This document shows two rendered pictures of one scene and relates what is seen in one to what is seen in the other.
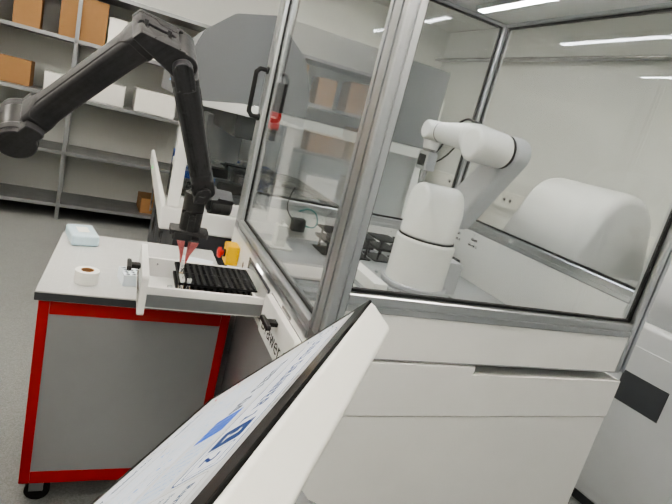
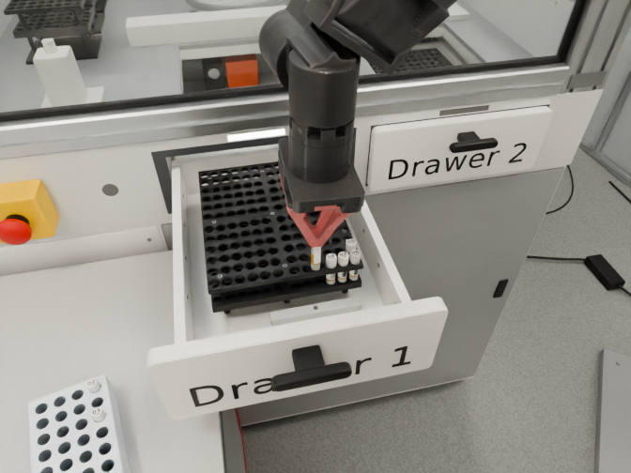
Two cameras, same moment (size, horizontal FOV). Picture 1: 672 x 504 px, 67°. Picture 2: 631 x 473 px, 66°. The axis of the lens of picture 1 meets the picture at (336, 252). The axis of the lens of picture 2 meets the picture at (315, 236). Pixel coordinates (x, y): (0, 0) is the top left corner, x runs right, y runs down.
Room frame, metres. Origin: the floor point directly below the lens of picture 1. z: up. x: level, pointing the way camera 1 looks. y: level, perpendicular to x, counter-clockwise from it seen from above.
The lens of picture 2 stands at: (1.27, 0.77, 1.31)
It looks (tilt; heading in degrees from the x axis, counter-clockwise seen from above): 44 degrees down; 282
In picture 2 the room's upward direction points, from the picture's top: straight up
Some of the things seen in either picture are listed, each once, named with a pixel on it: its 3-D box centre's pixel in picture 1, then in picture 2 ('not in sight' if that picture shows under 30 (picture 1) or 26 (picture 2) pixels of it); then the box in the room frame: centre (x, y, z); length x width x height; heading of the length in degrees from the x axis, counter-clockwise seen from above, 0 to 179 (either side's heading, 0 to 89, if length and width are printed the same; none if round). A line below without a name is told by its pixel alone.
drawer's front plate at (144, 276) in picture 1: (142, 276); (303, 358); (1.34, 0.51, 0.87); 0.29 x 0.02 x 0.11; 24
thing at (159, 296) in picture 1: (216, 287); (272, 229); (1.42, 0.32, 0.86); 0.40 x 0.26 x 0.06; 114
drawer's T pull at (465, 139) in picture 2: (270, 322); (469, 141); (1.17, 0.12, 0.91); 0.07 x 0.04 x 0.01; 24
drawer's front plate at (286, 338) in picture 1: (277, 335); (458, 148); (1.18, 0.09, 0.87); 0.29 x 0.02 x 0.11; 24
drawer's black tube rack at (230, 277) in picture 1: (213, 285); (273, 231); (1.42, 0.33, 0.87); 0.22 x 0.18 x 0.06; 114
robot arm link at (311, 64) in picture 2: (196, 201); (320, 82); (1.34, 0.40, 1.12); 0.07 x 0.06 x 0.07; 122
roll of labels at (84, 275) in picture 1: (86, 275); not in sight; (1.46, 0.73, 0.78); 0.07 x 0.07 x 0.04
